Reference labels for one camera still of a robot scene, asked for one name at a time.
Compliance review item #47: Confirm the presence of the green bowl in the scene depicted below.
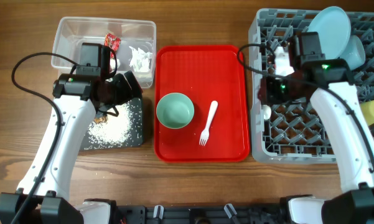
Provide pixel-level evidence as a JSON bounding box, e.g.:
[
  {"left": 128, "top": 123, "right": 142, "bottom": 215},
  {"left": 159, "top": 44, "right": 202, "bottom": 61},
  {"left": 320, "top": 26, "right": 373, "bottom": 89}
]
[{"left": 156, "top": 93, "right": 195, "bottom": 129}]

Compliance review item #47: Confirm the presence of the light blue plate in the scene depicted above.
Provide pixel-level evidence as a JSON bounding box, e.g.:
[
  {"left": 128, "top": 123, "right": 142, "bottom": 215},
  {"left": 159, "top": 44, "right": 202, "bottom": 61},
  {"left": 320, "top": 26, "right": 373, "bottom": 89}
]
[{"left": 307, "top": 6, "right": 351, "bottom": 60}]

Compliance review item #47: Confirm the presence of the yellow plastic cup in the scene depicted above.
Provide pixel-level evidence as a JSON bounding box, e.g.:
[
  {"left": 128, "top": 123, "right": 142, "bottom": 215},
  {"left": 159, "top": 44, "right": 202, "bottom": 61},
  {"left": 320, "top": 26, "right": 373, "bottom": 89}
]
[{"left": 360, "top": 100, "right": 374, "bottom": 126}]

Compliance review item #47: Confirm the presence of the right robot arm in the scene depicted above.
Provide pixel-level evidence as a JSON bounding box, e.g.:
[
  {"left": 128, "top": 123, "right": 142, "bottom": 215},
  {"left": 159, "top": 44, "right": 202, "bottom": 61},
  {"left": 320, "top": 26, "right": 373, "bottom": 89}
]
[{"left": 258, "top": 32, "right": 374, "bottom": 223}]

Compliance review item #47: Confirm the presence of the light blue bowl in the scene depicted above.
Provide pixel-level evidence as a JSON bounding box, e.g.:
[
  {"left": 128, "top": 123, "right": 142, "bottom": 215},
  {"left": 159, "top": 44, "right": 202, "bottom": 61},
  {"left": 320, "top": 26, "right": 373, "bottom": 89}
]
[{"left": 340, "top": 35, "right": 366, "bottom": 70}]

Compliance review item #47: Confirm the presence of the red serving tray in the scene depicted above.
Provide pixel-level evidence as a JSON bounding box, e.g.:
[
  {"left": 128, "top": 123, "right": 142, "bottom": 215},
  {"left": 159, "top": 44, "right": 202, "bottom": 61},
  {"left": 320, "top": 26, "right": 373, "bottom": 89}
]
[{"left": 154, "top": 45, "right": 250, "bottom": 162}]

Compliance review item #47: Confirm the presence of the clear plastic waste bin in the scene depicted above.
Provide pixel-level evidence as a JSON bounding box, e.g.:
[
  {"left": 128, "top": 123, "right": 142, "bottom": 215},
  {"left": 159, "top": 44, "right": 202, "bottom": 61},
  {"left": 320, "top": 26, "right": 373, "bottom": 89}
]
[{"left": 52, "top": 17, "right": 156, "bottom": 88}]

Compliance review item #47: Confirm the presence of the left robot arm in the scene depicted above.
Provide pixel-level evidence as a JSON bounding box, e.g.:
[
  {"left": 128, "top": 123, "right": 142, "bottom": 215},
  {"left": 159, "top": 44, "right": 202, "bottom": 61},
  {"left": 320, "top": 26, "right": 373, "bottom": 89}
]
[{"left": 0, "top": 43, "right": 143, "bottom": 223}]

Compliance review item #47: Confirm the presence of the white plastic spoon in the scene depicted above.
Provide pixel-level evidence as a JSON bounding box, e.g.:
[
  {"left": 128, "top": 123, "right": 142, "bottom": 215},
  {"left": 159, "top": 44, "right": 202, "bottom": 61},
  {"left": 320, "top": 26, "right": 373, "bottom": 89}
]
[{"left": 262, "top": 105, "right": 272, "bottom": 120}]

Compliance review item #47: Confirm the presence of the white tissue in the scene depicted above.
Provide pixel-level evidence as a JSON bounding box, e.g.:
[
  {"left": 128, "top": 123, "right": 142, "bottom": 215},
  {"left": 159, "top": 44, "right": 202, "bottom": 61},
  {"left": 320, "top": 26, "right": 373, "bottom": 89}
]
[{"left": 129, "top": 46, "right": 152, "bottom": 72}]

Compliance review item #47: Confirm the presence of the brown food scrap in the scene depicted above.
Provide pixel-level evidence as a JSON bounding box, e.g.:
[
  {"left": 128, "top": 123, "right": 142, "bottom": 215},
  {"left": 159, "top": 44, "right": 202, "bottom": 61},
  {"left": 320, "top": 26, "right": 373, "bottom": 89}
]
[{"left": 93, "top": 115, "right": 108, "bottom": 124}]

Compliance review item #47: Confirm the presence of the white plastic fork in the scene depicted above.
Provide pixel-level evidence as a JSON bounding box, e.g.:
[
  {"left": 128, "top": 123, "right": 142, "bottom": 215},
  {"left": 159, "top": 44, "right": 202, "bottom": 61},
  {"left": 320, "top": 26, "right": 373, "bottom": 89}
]
[{"left": 199, "top": 101, "right": 218, "bottom": 146}]

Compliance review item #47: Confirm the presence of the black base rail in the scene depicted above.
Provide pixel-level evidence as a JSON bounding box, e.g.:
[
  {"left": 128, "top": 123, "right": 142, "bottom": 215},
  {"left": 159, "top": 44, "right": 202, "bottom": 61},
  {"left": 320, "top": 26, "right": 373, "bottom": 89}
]
[{"left": 80, "top": 198, "right": 290, "bottom": 224}]

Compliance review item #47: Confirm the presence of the white rice pile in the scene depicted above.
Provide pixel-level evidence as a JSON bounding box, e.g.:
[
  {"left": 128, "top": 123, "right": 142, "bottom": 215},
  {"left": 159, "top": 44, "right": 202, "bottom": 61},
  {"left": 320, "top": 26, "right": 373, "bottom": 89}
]
[{"left": 82, "top": 100, "right": 144, "bottom": 150}]

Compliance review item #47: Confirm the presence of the red snack wrapper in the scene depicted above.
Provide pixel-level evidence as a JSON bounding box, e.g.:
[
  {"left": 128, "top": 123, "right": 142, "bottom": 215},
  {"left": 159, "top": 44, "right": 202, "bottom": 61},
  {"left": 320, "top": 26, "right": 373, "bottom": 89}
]
[{"left": 104, "top": 33, "right": 121, "bottom": 58}]

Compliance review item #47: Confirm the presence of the black food waste tray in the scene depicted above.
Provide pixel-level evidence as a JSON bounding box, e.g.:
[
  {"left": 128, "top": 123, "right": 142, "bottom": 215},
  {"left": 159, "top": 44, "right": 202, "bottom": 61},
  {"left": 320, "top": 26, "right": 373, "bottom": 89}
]
[{"left": 79, "top": 96, "right": 144, "bottom": 151}]

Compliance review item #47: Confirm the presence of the small white tissue ball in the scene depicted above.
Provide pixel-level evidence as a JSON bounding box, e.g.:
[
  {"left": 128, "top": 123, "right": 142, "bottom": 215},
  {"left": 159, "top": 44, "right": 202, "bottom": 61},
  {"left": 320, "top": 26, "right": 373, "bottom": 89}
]
[{"left": 110, "top": 58, "right": 120, "bottom": 71}]

